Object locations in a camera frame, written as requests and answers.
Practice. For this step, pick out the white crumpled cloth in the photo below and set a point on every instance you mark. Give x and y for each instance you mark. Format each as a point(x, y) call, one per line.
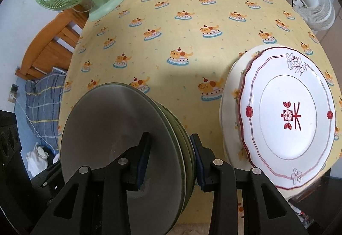
point(37, 156)

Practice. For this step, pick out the blue plaid blanket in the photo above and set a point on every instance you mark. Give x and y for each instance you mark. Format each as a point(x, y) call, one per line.
point(44, 106)

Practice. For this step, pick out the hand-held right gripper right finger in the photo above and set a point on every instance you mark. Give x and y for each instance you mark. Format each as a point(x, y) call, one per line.
point(199, 168)

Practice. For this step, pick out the white standing fan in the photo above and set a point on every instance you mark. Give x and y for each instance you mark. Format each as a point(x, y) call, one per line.
point(315, 7)

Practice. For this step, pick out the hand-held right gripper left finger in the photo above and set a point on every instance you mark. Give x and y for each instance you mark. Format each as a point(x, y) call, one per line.
point(141, 168)

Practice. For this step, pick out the floral ceramic bowl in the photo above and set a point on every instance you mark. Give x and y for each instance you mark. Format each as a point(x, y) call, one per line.
point(179, 133)
point(107, 128)

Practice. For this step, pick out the wooden chair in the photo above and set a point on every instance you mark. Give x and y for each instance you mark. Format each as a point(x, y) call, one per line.
point(50, 48)

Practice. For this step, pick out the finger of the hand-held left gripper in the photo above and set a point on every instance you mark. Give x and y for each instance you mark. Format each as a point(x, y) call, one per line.
point(48, 181)

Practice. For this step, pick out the ceramic bowl with blue flowers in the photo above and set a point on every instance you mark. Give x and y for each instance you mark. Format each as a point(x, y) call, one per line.
point(190, 149)

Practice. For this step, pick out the yellow printed tablecloth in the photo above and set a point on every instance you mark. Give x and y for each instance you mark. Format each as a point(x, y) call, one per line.
point(187, 26)

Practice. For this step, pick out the large scalloped orange-flower plate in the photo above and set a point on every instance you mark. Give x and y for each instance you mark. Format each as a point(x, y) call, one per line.
point(227, 106)

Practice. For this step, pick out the wall socket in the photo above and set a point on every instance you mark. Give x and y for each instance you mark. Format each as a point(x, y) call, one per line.
point(13, 92)

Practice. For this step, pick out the white plate with red pattern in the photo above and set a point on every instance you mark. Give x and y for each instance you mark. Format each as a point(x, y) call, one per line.
point(288, 117)

